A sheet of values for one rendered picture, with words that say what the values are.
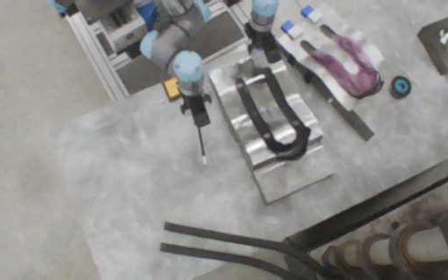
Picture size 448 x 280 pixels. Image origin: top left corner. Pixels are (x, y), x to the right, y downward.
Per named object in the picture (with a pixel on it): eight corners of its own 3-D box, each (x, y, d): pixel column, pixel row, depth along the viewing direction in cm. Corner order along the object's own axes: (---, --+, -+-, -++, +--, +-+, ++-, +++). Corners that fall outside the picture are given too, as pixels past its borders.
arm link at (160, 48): (165, 28, 139) (194, 49, 137) (139, 56, 136) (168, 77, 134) (161, 15, 131) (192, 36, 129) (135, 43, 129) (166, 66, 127)
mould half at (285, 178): (209, 81, 178) (208, 66, 165) (272, 57, 180) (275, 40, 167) (266, 206, 166) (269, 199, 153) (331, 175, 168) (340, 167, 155)
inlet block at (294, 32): (268, 21, 181) (270, 14, 176) (278, 14, 182) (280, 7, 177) (292, 44, 179) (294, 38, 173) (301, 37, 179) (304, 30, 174)
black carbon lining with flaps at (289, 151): (230, 82, 170) (231, 72, 161) (271, 66, 172) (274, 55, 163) (272, 171, 162) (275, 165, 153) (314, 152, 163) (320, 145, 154)
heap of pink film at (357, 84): (305, 56, 174) (308, 46, 166) (337, 29, 177) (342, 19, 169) (353, 106, 169) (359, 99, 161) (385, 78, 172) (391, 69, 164)
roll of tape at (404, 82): (388, 77, 166) (390, 73, 163) (408, 81, 166) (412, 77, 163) (387, 97, 164) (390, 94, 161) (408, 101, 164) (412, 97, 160)
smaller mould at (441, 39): (416, 35, 183) (422, 26, 176) (444, 23, 184) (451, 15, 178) (440, 76, 178) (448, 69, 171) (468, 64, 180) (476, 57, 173)
